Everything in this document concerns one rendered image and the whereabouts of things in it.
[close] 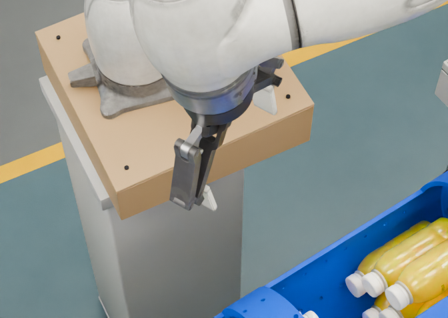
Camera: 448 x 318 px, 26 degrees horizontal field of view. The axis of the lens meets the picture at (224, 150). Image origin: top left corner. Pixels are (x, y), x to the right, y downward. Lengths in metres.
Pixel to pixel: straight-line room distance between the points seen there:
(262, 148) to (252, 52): 0.99
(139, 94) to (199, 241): 0.49
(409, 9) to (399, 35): 2.55
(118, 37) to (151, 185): 0.27
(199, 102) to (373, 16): 0.19
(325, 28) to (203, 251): 1.40
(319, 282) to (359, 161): 1.42
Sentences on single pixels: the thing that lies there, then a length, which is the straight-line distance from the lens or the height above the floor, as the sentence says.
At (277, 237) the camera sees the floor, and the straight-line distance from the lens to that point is 2.88.
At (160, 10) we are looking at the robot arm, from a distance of 0.75.
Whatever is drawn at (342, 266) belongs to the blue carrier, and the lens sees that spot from 1.67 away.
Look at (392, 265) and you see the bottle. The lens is 1.59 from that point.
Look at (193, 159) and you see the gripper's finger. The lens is 0.97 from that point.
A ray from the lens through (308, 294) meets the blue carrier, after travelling 1.65.
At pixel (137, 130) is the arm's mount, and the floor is 1.11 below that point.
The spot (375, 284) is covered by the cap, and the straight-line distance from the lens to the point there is 1.58.
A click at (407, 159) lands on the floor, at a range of 3.07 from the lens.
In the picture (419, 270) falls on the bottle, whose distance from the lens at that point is 1.54.
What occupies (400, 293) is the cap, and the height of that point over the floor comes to 1.16.
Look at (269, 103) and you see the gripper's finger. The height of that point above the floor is 1.62.
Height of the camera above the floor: 2.52
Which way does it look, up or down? 56 degrees down
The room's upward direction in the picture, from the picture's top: straight up
